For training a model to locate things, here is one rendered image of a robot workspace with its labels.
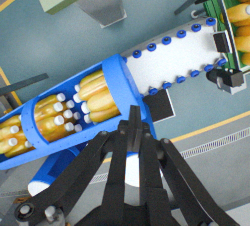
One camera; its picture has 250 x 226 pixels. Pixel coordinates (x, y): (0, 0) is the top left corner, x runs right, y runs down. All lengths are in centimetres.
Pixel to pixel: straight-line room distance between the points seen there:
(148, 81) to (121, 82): 32
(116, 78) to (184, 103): 152
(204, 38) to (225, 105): 147
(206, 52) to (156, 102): 97
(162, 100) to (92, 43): 102
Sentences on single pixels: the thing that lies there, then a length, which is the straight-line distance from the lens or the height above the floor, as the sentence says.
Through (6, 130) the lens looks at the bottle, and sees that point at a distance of 93.
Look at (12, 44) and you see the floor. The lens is 224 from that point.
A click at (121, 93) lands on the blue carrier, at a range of 45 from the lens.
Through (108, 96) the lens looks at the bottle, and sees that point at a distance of 51.
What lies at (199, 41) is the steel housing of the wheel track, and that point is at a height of 93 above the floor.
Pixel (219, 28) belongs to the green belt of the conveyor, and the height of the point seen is 90.
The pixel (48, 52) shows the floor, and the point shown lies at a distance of 194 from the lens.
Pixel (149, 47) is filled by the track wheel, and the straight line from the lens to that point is 69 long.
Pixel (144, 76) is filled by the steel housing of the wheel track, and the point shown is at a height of 93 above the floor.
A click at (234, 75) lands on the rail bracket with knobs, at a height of 100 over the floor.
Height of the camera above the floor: 166
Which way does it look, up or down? 69 degrees down
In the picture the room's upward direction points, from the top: 173 degrees counter-clockwise
